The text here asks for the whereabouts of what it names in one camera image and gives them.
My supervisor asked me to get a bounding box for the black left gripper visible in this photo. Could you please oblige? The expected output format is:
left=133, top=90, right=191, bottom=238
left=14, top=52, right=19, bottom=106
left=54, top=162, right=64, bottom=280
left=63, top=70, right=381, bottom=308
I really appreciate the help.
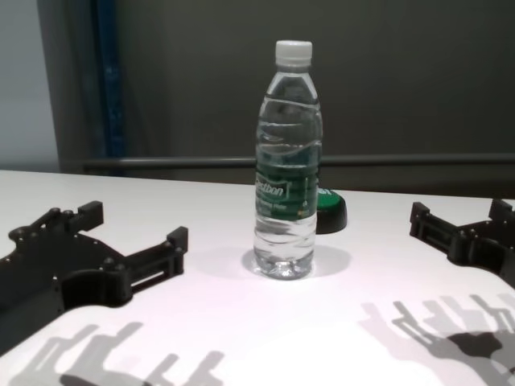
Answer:
left=0, top=199, right=189, bottom=347

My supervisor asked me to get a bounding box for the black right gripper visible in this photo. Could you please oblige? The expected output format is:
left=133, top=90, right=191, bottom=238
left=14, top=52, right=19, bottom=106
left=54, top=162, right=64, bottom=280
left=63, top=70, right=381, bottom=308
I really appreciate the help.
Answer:
left=409, top=199, right=515, bottom=289

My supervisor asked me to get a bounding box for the clear plastic water bottle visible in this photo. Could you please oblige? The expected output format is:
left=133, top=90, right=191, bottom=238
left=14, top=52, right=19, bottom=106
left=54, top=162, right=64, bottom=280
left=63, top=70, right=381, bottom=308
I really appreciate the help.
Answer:
left=252, top=39, right=324, bottom=280

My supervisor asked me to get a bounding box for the green YES push button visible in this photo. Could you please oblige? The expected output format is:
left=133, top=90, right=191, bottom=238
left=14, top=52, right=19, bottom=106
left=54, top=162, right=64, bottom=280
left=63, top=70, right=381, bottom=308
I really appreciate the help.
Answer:
left=315, top=187, right=348, bottom=235

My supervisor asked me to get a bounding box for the grey horizontal metal rail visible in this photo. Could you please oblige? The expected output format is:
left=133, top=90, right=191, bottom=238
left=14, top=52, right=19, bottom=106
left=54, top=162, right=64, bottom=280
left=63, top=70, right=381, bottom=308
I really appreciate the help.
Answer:
left=83, top=152, right=515, bottom=170

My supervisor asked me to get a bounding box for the blue vertical metal post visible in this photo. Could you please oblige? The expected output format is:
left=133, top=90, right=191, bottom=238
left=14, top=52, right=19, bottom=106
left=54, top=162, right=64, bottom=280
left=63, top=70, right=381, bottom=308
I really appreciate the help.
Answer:
left=90, top=0, right=124, bottom=174

